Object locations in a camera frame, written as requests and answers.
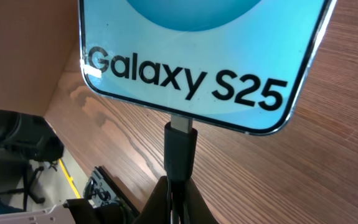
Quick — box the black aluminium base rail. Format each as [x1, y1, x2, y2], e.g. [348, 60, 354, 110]
[83, 166, 140, 217]

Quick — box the black office chair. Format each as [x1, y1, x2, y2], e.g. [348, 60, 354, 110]
[0, 110, 64, 214]

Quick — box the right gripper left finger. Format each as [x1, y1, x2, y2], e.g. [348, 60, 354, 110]
[133, 176, 169, 224]

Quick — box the black USB charging cable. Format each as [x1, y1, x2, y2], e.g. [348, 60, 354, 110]
[163, 113, 198, 224]

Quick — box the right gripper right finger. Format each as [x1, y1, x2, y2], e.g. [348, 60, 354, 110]
[183, 179, 219, 224]

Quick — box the blue Galaxy S25 smartphone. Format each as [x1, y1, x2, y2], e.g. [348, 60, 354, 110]
[78, 0, 336, 136]

